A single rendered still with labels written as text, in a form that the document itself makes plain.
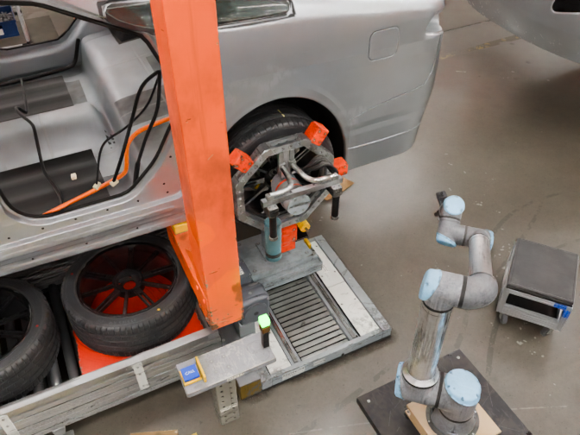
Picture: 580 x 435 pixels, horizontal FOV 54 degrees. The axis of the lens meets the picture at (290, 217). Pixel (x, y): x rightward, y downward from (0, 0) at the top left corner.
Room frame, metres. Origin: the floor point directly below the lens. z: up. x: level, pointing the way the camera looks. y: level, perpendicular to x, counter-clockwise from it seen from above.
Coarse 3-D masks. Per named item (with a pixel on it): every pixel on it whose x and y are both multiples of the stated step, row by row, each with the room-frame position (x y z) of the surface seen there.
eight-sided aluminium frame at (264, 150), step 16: (272, 144) 2.26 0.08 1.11; (288, 144) 2.25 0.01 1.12; (304, 144) 2.28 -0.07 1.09; (256, 160) 2.18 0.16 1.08; (240, 176) 2.18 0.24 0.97; (240, 192) 2.13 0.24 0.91; (320, 192) 2.34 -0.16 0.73; (240, 208) 2.13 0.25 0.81; (256, 224) 2.17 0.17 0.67; (288, 224) 2.25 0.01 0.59
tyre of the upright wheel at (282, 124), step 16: (256, 112) 2.43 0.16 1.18; (272, 112) 2.43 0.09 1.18; (288, 112) 2.45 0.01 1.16; (304, 112) 2.56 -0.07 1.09; (240, 128) 2.35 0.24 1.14; (256, 128) 2.31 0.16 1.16; (272, 128) 2.31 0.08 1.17; (288, 128) 2.34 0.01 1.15; (304, 128) 2.38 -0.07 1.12; (240, 144) 2.25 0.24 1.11; (256, 144) 2.26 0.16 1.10; (320, 144) 2.42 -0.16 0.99; (320, 176) 2.43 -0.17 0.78
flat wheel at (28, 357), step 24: (0, 288) 1.87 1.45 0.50; (24, 288) 1.87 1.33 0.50; (0, 312) 1.74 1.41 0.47; (24, 312) 1.74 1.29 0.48; (48, 312) 1.73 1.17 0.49; (0, 336) 1.61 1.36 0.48; (24, 336) 1.59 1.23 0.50; (48, 336) 1.63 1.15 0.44; (0, 360) 1.46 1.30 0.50; (24, 360) 1.47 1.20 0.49; (48, 360) 1.56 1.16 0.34; (0, 384) 1.37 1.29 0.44; (24, 384) 1.42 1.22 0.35
